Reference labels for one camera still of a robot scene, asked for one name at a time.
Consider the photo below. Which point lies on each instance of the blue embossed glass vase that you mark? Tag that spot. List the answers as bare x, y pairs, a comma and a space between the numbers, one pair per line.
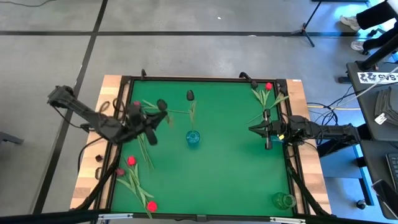
192, 138
276, 140

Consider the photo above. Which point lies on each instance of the black tablet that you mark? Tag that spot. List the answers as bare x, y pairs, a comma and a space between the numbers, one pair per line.
387, 197

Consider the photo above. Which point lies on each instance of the green table mat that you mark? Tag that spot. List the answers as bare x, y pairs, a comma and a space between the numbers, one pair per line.
233, 174

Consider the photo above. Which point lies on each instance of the silver metal bracket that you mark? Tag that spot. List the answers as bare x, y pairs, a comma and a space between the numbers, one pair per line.
115, 215
286, 220

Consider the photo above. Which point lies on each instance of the small dark brown object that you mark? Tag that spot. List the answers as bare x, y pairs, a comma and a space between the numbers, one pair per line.
99, 158

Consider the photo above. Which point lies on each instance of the black desk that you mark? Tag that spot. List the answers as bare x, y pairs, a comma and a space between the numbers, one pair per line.
367, 102

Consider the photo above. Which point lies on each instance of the grey folded cloth stack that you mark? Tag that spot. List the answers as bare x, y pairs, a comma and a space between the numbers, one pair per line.
388, 102

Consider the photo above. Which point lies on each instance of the grey chair base leg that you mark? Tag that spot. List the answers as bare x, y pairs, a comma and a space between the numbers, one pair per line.
9, 137

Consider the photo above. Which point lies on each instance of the black monitor pole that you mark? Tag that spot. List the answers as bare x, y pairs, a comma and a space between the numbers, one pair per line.
377, 56

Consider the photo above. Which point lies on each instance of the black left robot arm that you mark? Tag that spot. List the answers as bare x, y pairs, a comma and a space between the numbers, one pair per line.
93, 119

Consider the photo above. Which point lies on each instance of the green glass vase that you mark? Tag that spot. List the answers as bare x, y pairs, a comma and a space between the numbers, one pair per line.
283, 200

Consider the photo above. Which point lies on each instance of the black frame beam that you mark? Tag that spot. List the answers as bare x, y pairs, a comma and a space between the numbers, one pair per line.
46, 217

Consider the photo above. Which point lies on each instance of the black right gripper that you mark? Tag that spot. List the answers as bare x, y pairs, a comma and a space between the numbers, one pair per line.
278, 129

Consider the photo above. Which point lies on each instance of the black caster wheel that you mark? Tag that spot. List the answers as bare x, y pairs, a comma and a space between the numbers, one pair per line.
361, 204

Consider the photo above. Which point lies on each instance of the white sneaker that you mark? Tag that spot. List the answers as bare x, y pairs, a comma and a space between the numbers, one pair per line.
357, 46
349, 22

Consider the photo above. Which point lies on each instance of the pink tulips bunch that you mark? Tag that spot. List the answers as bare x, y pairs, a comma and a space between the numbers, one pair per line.
120, 171

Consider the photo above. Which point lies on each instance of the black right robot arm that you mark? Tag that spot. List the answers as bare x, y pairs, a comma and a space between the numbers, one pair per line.
329, 130

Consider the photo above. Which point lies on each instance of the white printed sign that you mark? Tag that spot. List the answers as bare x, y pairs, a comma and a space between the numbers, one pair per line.
373, 77

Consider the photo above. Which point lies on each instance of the white paper tag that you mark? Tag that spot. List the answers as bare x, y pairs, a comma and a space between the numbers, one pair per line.
381, 119

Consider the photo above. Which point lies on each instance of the person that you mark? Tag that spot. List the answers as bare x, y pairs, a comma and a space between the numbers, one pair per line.
376, 15

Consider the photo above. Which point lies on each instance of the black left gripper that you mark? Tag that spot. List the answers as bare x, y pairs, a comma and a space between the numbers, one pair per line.
136, 127

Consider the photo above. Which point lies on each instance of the black tripod stand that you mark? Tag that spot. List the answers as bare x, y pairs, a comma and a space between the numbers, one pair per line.
306, 28

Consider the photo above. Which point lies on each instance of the black keyboard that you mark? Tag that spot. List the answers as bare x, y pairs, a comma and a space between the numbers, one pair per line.
393, 171

